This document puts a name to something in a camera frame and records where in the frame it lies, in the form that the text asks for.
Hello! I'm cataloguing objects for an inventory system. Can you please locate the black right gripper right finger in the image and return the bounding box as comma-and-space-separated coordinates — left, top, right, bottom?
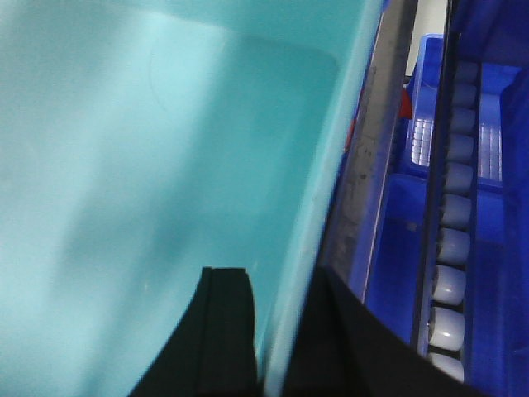
282, 266, 479, 396

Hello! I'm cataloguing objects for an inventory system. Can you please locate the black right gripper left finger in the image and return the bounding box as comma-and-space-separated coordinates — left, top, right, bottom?
131, 267, 258, 396

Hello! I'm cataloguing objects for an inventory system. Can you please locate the light teal plastic bin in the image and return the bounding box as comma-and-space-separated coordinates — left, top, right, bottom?
1, 1, 385, 396

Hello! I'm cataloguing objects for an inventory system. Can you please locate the blue bin under rack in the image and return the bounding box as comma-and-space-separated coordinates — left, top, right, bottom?
346, 32, 529, 397

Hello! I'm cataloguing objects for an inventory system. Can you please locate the white roller track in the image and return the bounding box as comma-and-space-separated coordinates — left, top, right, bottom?
426, 62, 479, 382

